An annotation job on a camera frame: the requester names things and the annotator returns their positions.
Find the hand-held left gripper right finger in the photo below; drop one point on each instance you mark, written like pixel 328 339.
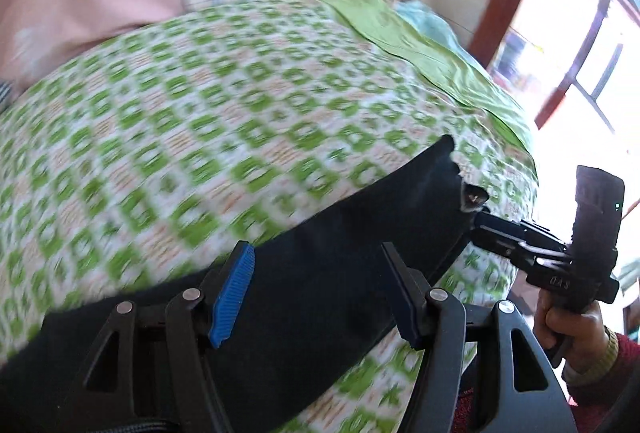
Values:
pixel 403 300

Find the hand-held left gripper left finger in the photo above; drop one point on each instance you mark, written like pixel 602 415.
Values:
pixel 232 293

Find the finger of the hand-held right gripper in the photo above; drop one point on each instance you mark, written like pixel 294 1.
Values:
pixel 515 224
pixel 495 244

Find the black pants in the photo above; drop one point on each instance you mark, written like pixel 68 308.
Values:
pixel 325 273

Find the person's right forearm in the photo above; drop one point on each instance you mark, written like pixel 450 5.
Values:
pixel 610 383

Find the person's right hand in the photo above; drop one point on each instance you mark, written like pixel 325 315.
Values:
pixel 575 333

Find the gold wristwatch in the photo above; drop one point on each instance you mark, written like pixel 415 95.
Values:
pixel 609 350

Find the green checked bed sheet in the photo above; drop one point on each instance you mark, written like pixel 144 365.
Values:
pixel 200 113

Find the plain green cloth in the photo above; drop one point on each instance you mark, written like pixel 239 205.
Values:
pixel 425 58

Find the light blue cloth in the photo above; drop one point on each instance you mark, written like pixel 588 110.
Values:
pixel 425 20

